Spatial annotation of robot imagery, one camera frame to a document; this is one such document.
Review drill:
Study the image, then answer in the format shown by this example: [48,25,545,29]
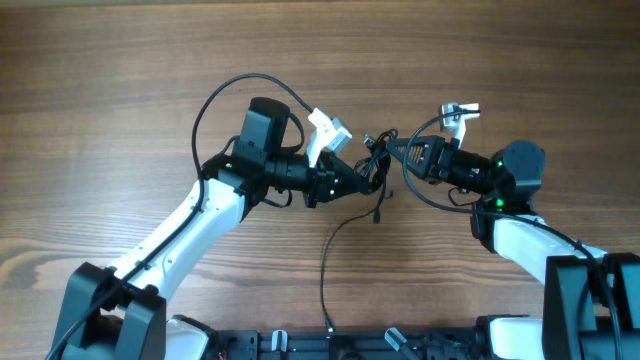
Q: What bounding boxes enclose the thick black USB-A cable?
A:
[353,128,400,225]

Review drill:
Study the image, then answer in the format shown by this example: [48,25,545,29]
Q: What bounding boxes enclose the black camera cable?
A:
[401,109,624,360]
[47,72,316,360]

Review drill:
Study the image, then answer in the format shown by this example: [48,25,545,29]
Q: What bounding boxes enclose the black left camera cable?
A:
[47,72,316,360]

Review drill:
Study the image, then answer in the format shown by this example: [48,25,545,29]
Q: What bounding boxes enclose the thin black micro-USB cable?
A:
[319,189,394,334]

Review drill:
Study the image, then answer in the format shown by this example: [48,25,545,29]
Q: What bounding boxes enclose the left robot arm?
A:
[48,97,382,359]

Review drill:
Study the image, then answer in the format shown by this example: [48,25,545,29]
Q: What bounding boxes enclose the black right camera cable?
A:
[401,109,624,360]

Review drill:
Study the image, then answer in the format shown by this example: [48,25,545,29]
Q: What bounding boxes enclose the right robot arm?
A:
[387,136,639,359]

